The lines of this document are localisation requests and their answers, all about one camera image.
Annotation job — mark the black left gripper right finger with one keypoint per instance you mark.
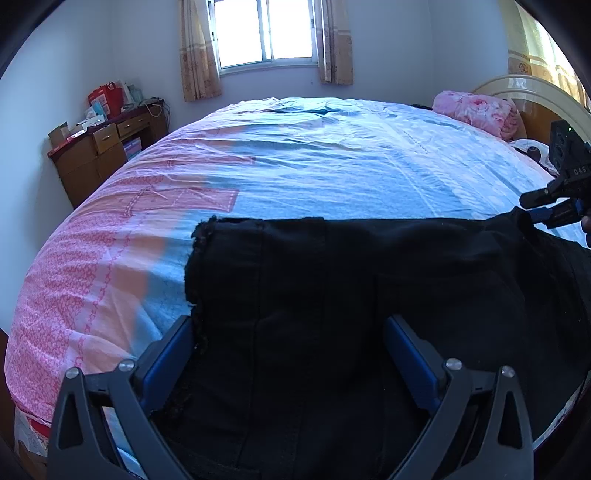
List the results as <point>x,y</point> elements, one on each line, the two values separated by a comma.
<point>479,426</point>

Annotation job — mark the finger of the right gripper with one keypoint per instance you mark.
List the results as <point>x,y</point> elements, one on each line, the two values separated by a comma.
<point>572,190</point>
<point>568,212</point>

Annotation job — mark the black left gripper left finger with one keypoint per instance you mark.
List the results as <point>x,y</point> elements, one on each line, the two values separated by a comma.
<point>81,445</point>

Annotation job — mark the black pants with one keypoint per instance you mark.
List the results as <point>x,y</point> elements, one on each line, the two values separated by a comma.
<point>292,378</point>

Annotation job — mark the white pillow with dark dots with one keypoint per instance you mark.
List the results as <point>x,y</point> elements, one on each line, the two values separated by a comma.
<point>537,151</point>

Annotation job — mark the cream and wood headboard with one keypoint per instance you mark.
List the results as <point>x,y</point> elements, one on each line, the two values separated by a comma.
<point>539,103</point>

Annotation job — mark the pink folded blanket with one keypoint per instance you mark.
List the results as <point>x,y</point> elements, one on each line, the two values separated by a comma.
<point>496,116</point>

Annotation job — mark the pink and blue bed cover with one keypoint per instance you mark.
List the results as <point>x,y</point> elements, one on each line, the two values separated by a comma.
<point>111,279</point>

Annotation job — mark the brown wooden desk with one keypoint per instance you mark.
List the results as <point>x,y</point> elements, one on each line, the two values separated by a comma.
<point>87,160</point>

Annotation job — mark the right beige curtain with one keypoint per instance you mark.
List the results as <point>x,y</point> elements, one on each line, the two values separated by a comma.
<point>334,42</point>

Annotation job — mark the beige curtain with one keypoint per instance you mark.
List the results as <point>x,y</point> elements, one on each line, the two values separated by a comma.
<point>199,71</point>
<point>334,42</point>

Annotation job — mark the cardboard box on desk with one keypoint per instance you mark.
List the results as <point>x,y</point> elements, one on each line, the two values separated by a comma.
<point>58,135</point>

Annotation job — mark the red gift bag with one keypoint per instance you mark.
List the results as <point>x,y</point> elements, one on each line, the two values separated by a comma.
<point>110,97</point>

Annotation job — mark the left beige curtain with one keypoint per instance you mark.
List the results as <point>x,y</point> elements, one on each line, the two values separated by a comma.
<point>199,71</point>

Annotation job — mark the far window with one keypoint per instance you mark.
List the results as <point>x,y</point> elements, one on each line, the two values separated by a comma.
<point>253,34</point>

